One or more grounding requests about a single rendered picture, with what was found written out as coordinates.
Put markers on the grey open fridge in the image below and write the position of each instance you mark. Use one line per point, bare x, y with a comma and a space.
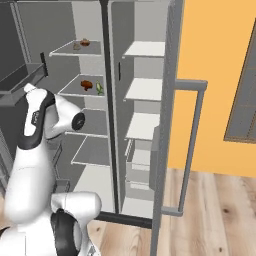
113, 100

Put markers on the orange-brown chicken drumstick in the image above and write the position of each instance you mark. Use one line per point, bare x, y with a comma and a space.
85, 42

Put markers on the pale beige garlic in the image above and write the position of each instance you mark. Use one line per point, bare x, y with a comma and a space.
77, 46

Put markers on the green-yellow fish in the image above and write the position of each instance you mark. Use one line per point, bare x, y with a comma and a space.
99, 88

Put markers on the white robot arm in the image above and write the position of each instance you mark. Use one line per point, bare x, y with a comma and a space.
25, 186

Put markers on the grey fridge door with bins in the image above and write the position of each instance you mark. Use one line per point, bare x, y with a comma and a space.
13, 43

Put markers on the white fridge drawer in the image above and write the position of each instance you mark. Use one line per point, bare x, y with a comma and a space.
138, 156

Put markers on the dark red-brown mushroom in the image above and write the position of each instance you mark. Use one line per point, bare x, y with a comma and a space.
86, 85

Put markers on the white fridge shelf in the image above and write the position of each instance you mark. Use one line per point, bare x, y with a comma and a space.
95, 123
145, 89
88, 49
91, 151
143, 126
73, 89
146, 49

